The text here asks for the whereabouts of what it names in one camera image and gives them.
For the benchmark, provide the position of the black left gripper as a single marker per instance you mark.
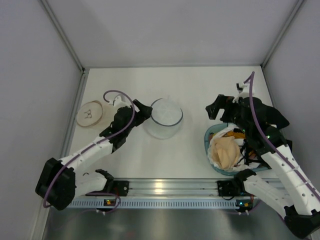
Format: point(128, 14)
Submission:
point(137, 113)

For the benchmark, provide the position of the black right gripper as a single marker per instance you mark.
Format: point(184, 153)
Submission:
point(225, 110)

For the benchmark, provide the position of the white mesh laundry bag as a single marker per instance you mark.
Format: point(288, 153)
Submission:
point(166, 119)

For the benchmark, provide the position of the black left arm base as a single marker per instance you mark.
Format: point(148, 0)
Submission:
point(116, 189)

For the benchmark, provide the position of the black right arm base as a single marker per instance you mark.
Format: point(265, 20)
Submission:
point(230, 190)

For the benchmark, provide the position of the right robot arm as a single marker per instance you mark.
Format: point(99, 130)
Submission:
point(261, 125)

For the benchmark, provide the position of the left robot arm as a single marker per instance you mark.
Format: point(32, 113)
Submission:
point(63, 180)

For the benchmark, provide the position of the beige bra in basin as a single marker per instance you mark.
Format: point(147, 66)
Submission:
point(224, 152)

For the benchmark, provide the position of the beige mesh laundry bag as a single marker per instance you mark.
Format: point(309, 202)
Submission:
point(95, 114)

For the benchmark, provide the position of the yellow orange garment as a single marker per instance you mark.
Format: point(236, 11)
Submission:
point(236, 133)

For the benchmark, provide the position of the light blue plastic basin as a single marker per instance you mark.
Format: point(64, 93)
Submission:
point(219, 130)

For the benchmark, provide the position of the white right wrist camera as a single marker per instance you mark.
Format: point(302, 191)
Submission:
point(244, 91)

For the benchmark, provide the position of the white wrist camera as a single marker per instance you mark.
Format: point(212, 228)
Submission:
point(119, 101)
point(244, 91)

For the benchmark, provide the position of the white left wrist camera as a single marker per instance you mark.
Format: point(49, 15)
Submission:
point(119, 101)

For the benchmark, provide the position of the black strappy garment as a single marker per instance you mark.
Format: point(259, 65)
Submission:
point(248, 155)

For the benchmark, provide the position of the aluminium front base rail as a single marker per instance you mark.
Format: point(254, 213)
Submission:
point(171, 188)

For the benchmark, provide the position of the aluminium frame rail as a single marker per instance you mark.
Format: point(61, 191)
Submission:
point(61, 33)

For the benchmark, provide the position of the perforated cable duct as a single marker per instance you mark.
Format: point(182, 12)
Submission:
point(157, 203)

